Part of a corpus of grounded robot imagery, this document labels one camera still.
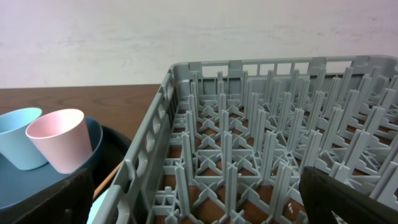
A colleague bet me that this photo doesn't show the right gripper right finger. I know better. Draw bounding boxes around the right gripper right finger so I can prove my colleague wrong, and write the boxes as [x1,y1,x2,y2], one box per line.
[299,166,397,224]

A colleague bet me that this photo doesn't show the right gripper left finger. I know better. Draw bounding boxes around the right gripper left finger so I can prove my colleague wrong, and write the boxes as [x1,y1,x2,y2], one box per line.
[1,169,95,223]

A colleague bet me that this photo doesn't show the light blue cup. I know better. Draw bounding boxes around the light blue cup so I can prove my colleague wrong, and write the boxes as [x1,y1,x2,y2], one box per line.
[1,108,48,170]

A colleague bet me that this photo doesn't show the grey plastic dishwasher rack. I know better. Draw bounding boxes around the grey plastic dishwasher rack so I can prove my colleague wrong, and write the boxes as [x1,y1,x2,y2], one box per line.
[93,55,397,223]

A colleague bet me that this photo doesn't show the white plastic knife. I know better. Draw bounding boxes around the white plastic knife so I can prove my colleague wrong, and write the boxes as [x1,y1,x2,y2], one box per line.
[86,189,108,224]

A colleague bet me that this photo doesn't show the wooden chopstick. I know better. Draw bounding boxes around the wooden chopstick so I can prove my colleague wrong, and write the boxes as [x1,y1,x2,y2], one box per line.
[93,161,123,201]

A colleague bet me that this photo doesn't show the dark blue plate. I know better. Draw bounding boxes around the dark blue plate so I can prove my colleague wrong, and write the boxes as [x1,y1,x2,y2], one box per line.
[1,116,103,210]

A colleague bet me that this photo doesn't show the pink cup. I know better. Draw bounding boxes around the pink cup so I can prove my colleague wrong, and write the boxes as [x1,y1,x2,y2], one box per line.
[25,109,93,174]

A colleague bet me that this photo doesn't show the round black serving tray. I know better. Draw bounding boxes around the round black serving tray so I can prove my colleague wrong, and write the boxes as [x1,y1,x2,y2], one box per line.
[92,126,131,187]

